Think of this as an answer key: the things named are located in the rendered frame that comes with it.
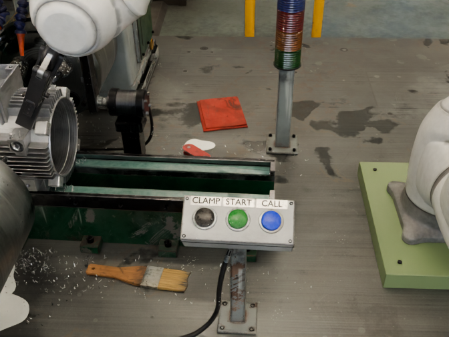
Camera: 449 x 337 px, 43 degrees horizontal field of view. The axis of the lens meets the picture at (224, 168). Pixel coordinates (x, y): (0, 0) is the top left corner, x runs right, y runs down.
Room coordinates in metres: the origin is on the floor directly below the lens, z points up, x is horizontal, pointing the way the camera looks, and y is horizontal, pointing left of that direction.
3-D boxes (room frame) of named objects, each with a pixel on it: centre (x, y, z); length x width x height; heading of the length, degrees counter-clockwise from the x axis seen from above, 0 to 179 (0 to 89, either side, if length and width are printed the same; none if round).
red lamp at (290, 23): (1.17, -0.15, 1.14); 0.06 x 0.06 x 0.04
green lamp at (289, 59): (1.17, -0.15, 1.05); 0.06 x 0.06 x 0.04
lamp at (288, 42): (1.17, -0.15, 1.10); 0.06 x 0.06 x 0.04
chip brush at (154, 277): (0.74, 0.17, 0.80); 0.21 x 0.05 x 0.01; 80
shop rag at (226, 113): (1.32, 0.01, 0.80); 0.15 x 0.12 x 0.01; 9
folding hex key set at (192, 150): (1.12, 0.07, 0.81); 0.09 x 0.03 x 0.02; 45
